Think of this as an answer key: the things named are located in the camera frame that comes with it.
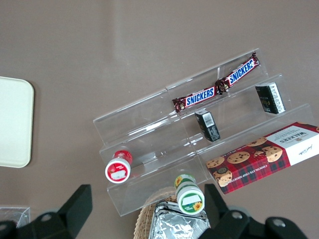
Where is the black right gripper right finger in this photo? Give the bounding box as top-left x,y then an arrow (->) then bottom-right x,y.
199,183 -> 265,239

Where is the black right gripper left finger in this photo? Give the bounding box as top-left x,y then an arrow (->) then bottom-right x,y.
29,184 -> 94,239

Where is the oval light wicker basket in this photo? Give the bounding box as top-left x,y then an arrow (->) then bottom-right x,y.
134,187 -> 180,239

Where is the beige rectangular tray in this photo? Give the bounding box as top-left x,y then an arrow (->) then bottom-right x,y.
0,76 -> 35,169

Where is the green lid white jar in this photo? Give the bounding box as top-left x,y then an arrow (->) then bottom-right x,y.
173,173 -> 206,215

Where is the silver foil packet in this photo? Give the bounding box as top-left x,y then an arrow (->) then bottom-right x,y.
149,201 -> 211,239

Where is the red lid white jar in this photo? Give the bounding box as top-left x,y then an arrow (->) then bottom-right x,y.
104,146 -> 134,184

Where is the clear acrylic bottle rack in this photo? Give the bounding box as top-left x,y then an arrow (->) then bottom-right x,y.
0,205 -> 32,229

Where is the red tartan cookie box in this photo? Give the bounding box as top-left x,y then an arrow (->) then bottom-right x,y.
205,121 -> 319,196

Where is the small black box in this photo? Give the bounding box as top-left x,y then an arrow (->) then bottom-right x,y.
194,110 -> 221,143
255,81 -> 287,116

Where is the clear acrylic stepped riser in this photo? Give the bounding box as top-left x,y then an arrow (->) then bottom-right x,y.
92,84 -> 209,218
164,47 -> 319,198

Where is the Snickers chocolate bar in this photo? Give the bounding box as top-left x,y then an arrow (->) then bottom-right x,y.
171,86 -> 217,112
214,50 -> 260,96

